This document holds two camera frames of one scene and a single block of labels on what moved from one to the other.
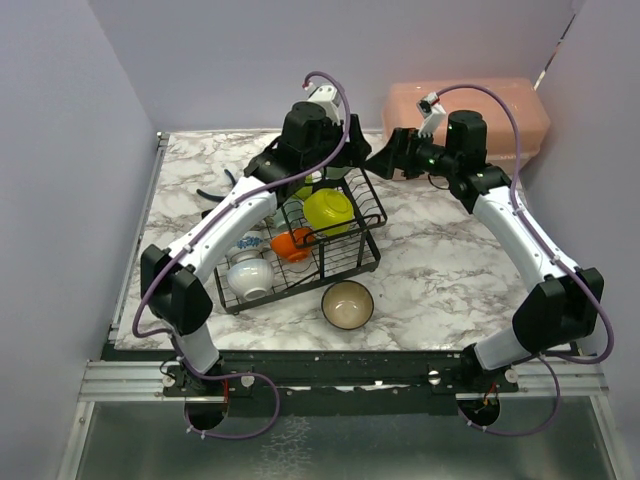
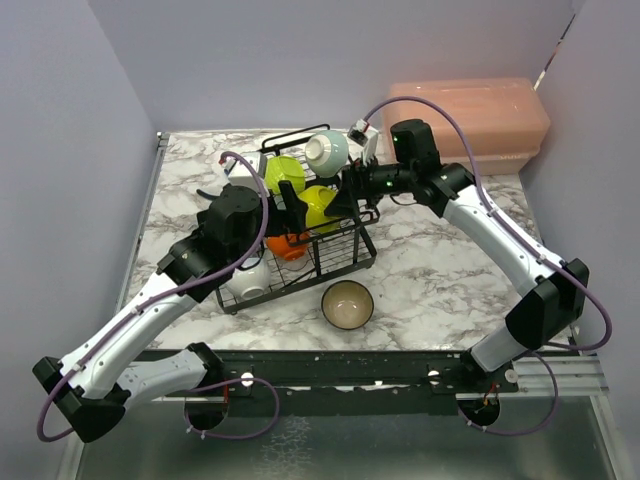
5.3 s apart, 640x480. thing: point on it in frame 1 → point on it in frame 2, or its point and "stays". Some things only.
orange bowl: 294,245 stays
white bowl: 252,278 stays
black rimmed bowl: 347,305 stays
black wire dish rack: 316,235 stays
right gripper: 400,153 → 354,186
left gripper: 354,150 → 293,219
